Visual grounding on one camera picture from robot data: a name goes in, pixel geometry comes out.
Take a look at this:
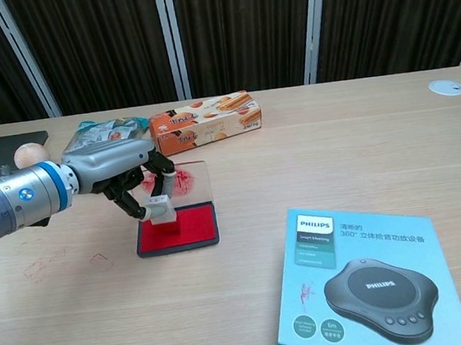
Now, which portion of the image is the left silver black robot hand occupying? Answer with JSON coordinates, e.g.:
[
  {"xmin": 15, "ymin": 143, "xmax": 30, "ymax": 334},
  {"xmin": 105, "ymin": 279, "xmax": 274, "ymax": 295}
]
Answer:
[{"xmin": 59, "ymin": 134, "xmax": 182, "ymax": 231}]

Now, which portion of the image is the small white red-based stamp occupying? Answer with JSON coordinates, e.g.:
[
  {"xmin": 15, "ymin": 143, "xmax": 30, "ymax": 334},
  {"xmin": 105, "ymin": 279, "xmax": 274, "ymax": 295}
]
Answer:
[{"xmin": 147, "ymin": 193, "xmax": 182, "ymax": 237}]

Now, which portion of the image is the red ink pad with lid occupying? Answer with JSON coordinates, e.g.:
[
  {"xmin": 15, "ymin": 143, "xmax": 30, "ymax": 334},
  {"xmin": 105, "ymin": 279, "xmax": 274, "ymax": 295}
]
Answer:
[{"xmin": 127, "ymin": 159, "xmax": 222, "ymax": 260}]

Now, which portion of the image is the teal snack bag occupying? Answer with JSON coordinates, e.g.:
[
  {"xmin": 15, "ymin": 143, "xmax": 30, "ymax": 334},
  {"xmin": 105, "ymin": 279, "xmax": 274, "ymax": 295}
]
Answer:
[{"xmin": 59, "ymin": 114, "xmax": 151, "ymax": 155}]

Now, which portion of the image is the beige wooden ball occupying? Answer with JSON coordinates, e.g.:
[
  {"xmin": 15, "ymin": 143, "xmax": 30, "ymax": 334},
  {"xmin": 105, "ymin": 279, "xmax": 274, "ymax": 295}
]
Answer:
[{"xmin": 12, "ymin": 141, "xmax": 51, "ymax": 170}]

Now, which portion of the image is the orange biscuit box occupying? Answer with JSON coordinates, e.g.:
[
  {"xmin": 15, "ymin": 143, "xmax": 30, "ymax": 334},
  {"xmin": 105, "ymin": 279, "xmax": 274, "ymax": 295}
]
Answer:
[{"xmin": 145, "ymin": 88, "xmax": 267, "ymax": 158}]

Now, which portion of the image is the teal Philips speaker box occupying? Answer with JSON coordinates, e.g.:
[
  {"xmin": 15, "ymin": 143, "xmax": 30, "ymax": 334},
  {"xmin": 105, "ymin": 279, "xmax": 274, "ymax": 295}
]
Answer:
[{"xmin": 261, "ymin": 190, "xmax": 461, "ymax": 345}]

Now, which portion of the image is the white cable grommet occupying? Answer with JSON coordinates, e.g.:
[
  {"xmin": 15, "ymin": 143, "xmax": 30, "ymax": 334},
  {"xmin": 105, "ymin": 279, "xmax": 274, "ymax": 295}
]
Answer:
[{"xmin": 427, "ymin": 77, "xmax": 461, "ymax": 100}]

